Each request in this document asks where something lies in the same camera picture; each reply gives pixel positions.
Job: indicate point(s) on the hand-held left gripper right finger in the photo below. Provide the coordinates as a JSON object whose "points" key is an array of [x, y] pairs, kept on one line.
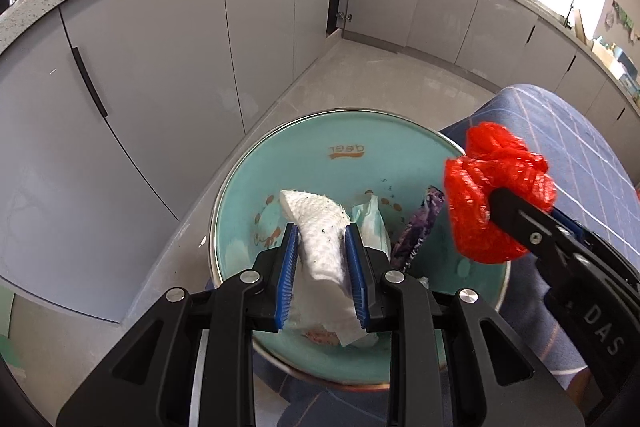
{"points": [[356, 277]]}

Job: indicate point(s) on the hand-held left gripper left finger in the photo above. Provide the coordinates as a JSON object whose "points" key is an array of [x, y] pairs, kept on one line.
{"points": [[287, 277]]}

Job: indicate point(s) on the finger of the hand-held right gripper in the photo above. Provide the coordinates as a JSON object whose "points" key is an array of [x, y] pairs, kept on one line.
{"points": [[530, 232], [569, 226]]}

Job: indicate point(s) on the white paper towel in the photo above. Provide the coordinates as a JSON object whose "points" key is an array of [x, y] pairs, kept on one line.
{"points": [[320, 237]]}

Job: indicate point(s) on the light green wrapper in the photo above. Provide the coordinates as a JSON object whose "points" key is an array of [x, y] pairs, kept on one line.
{"points": [[370, 222]]}

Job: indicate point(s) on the red plastic bag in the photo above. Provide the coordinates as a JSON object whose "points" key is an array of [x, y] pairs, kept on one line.
{"points": [[480, 187]]}

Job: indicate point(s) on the purple snack wrapper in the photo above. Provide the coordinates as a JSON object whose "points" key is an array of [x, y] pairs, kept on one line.
{"points": [[417, 227]]}

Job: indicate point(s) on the teal trash bin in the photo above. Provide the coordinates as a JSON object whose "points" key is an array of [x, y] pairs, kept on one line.
{"points": [[300, 167]]}

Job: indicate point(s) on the blue plaid tablecloth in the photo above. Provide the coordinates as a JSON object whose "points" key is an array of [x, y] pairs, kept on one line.
{"points": [[590, 142]]}

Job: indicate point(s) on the stacked storage containers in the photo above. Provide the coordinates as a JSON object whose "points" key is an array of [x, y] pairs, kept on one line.
{"points": [[620, 64]]}

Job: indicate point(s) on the sink faucet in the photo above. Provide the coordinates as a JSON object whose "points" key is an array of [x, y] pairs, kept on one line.
{"points": [[571, 12]]}

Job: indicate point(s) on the grey base cabinets with countertop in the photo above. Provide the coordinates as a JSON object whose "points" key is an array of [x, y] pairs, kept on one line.
{"points": [[150, 57]]}

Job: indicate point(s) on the pale green door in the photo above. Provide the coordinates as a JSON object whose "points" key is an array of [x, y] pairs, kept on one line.
{"points": [[7, 332]]}

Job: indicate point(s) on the wall decoration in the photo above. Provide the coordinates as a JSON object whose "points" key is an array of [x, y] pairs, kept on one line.
{"points": [[625, 19]]}

